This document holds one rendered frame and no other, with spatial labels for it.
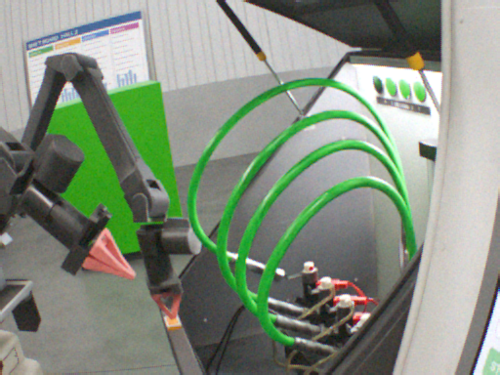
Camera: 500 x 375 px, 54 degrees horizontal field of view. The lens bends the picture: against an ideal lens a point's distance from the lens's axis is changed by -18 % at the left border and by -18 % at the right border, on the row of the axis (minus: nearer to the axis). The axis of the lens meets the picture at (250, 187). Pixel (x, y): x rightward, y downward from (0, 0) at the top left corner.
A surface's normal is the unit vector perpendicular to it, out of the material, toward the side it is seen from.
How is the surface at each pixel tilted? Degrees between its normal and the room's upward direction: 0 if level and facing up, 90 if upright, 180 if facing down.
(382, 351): 90
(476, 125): 76
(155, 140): 90
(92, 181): 90
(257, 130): 90
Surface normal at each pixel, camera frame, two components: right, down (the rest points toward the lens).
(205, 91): 0.15, 0.23
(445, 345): -0.96, -0.03
